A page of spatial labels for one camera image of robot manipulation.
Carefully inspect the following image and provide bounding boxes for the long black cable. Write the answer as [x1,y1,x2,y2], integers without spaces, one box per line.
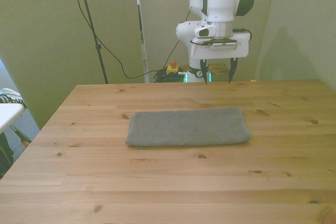
[66,0,169,79]

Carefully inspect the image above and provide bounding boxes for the white side table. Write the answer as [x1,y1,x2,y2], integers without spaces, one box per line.
[0,103,25,133]

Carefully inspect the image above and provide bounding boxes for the black white striped cloth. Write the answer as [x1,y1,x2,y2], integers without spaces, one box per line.
[0,88,28,110]

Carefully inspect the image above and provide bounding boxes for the grey towel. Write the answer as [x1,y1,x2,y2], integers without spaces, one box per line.
[125,106,252,150]

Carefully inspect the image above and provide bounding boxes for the white vertical panel strip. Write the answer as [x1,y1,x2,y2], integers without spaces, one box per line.
[133,0,151,83]

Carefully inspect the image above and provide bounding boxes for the coiled dark green cables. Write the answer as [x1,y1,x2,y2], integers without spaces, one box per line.
[153,69,185,83]

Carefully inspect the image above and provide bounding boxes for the grey wrist camera bar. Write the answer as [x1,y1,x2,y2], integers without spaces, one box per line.
[209,42,238,51]

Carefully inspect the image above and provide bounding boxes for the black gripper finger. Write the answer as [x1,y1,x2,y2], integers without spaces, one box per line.
[199,59,210,86]
[227,57,238,84]

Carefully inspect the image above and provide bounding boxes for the yellow emergency stop button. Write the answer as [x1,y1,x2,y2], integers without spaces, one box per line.
[166,60,181,76]

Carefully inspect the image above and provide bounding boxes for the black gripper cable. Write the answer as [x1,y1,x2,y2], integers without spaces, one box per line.
[233,27,253,42]

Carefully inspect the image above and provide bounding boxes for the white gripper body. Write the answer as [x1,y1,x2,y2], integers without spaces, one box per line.
[190,31,250,61]

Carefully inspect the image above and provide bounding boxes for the black tripod stand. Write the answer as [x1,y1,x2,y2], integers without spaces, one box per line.
[75,0,109,84]

